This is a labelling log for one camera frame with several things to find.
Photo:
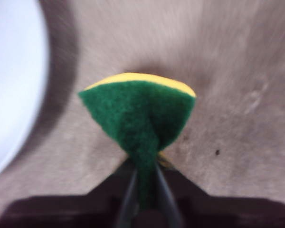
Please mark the blue round plate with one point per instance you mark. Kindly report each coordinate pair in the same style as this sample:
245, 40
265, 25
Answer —
12, 83

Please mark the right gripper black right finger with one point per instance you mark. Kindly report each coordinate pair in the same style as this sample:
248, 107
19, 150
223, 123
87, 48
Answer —
216, 213

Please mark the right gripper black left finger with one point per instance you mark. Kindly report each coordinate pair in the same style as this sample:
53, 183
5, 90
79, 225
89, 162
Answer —
73, 211

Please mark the yellow sponge with green scourer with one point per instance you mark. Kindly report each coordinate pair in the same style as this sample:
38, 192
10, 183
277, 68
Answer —
137, 114

